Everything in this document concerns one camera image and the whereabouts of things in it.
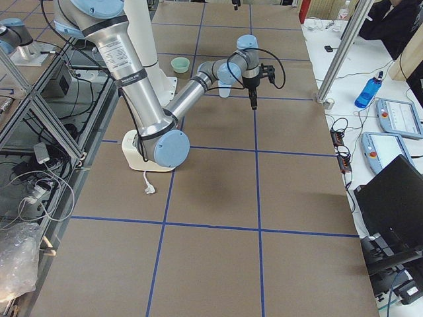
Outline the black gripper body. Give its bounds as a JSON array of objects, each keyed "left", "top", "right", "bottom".
[{"left": 243, "top": 63, "right": 275, "bottom": 90}]

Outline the light blue cup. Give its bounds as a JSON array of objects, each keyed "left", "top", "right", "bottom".
[
  {"left": 218, "top": 87, "right": 231, "bottom": 98},
  {"left": 218, "top": 81, "right": 232, "bottom": 98}
]

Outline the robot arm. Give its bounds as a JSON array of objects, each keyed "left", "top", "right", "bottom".
[{"left": 54, "top": 1, "right": 265, "bottom": 172}]

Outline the green bowl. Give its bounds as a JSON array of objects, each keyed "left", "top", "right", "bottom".
[{"left": 171, "top": 57, "right": 190, "bottom": 73}]

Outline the blue water bottle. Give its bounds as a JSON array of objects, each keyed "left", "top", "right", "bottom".
[{"left": 354, "top": 71, "right": 384, "bottom": 109}]

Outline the seated person in black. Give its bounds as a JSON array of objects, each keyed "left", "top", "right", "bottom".
[{"left": 358, "top": 0, "right": 421, "bottom": 60}]

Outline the cream toaster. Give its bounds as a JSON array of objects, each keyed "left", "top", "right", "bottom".
[{"left": 122, "top": 129, "right": 174, "bottom": 172}]

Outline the near teach pendant tablet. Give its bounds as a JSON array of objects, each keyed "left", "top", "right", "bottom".
[{"left": 361, "top": 132, "right": 414, "bottom": 174}]

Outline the teach pendant tablet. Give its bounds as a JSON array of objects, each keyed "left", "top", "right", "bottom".
[
  {"left": 361, "top": 132, "right": 414, "bottom": 174},
  {"left": 376, "top": 98, "right": 422, "bottom": 139}
]

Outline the white toaster plug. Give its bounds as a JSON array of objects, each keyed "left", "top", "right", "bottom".
[{"left": 143, "top": 171, "right": 156, "bottom": 195}]

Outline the far teach pendant tablet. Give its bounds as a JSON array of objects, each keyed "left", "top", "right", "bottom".
[{"left": 376, "top": 98, "right": 422, "bottom": 139}]

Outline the black laptop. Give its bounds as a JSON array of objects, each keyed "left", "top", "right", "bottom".
[{"left": 354, "top": 155, "right": 422, "bottom": 247}]

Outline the clear plastic bag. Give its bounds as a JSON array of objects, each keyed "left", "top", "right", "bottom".
[{"left": 1, "top": 223, "right": 42, "bottom": 303}]

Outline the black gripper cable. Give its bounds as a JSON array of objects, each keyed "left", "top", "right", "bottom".
[{"left": 226, "top": 48, "right": 286, "bottom": 90}]

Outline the white camera pillar base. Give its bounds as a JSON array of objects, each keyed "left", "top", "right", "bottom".
[{"left": 124, "top": 0, "right": 177, "bottom": 106}]

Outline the aluminium frame post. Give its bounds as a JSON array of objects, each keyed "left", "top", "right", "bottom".
[{"left": 315, "top": 0, "right": 374, "bottom": 110}]

